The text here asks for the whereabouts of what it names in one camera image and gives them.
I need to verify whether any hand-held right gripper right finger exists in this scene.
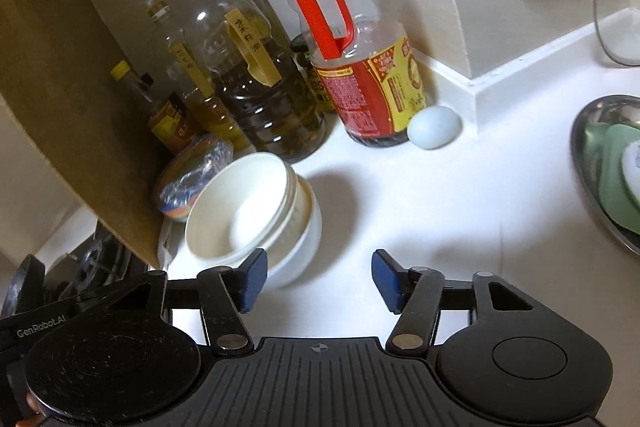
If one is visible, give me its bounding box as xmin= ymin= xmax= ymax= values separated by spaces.
xmin=371 ymin=248 xmax=546 ymax=353

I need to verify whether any slim yellow oil bottle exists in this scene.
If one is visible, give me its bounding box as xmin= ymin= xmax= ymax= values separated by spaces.
xmin=147 ymin=1 xmax=252 ymax=154

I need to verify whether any white floral plate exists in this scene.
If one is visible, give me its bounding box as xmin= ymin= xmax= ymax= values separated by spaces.
xmin=621 ymin=141 xmax=640 ymax=204

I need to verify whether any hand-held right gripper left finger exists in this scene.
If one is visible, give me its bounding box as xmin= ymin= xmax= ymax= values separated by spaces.
xmin=100 ymin=248 xmax=268 ymax=355

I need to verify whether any black gas stove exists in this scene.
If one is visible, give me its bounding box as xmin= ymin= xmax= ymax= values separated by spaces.
xmin=44 ymin=222 xmax=149 ymax=308

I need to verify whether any white ceramic bowl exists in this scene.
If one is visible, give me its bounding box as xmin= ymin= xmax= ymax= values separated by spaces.
xmin=257 ymin=176 xmax=322 ymax=289

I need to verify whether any large shallow steel basin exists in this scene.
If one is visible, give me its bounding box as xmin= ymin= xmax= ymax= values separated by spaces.
xmin=570 ymin=94 xmax=640 ymax=258

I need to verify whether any brown cardboard panel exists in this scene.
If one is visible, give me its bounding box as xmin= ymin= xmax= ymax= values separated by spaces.
xmin=0 ymin=0 xmax=168 ymax=269

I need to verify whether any pale blue egg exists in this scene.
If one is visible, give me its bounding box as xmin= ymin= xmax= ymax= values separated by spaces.
xmin=407 ymin=105 xmax=462 ymax=152

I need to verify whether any plastic-wrapped orange bowl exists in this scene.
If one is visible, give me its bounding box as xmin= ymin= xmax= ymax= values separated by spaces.
xmin=153 ymin=134 xmax=235 ymax=223

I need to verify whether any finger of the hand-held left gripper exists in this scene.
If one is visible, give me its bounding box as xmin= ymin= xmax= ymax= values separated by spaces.
xmin=2 ymin=254 xmax=46 ymax=319

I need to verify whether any small jar dark lid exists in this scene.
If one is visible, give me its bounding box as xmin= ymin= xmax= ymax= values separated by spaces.
xmin=290 ymin=33 xmax=337 ymax=114

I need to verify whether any green plastic tray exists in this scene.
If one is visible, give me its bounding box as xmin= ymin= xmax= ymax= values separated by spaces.
xmin=597 ymin=123 xmax=640 ymax=236

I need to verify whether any small yellow-capped bottle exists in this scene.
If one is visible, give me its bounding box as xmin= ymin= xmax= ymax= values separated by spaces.
xmin=110 ymin=59 xmax=202 ymax=156

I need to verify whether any person's left hand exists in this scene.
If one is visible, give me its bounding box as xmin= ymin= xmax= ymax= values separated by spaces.
xmin=20 ymin=394 xmax=47 ymax=423

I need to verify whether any large dark oil bottle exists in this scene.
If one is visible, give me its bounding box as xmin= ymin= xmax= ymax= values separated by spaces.
xmin=179 ymin=0 xmax=329 ymax=161

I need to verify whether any soy sauce bottle red handle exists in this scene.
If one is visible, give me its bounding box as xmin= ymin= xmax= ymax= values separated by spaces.
xmin=271 ymin=0 xmax=427 ymax=148

